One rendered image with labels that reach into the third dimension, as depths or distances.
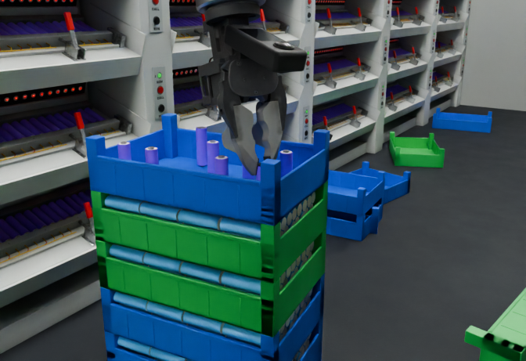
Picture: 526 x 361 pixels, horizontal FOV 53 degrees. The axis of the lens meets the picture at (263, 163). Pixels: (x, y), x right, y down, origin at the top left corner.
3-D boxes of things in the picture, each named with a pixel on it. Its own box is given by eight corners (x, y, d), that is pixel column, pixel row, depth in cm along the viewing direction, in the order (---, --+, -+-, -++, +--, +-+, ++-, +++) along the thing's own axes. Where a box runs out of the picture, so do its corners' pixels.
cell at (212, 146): (221, 181, 81) (221, 139, 79) (216, 184, 80) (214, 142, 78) (211, 179, 82) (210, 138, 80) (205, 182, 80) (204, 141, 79)
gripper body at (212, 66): (250, 105, 75) (237, 19, 75) (285, 97, 68) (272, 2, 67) (202, 110, 71) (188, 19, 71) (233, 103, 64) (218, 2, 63)
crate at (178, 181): (329, 179, 83) (330, 129, 81) (274, 226, 66) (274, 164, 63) (170, 156, 96) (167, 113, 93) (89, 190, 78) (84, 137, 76)
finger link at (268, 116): (267, 167, 75) (253, 102, 74) (291, 167, 70) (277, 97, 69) (248, 172, 73) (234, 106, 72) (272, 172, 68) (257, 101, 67)
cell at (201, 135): (203, 129, 86) (204, 167, 88) (209, 127, 88) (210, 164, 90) (193, 128, 87) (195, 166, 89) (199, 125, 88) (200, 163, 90)
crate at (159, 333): (323, 314, 90) (325, 272, 88) (272, 388, 73) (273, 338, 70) (176, 276, 103) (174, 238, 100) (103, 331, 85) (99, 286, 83)
